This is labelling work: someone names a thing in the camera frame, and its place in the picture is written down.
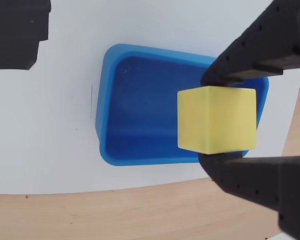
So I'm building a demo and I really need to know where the blue rectangular plastic bin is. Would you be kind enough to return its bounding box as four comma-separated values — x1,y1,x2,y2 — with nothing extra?
95,43,270,167

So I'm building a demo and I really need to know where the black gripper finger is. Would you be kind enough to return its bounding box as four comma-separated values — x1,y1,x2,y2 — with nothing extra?
197,152,300,240
200,0,300,88

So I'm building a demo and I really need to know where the yellow cube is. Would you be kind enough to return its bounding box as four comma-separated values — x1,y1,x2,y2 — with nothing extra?
176,85,258,155

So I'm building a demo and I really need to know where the white sheet table cover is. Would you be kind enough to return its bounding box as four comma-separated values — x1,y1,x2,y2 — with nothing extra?
0,0,300,195

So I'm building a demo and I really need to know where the black stepped foam block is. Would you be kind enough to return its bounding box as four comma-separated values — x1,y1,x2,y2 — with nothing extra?
0,0,52,71

